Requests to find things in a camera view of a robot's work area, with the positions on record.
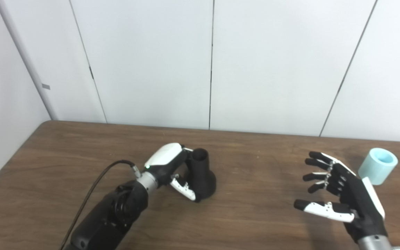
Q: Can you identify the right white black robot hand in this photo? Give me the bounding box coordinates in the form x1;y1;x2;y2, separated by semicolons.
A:
293;151;388;243

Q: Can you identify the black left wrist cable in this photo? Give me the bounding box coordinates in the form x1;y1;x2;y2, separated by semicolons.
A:
59;160;142;250

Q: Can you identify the black flared nozzle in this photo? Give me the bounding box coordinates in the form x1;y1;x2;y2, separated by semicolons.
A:
185;148;217;201

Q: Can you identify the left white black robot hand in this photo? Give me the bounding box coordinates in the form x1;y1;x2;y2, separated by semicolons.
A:
144;142;201;202

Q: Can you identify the light-blue hose piece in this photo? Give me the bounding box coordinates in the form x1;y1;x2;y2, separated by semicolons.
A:
358;148;398;185

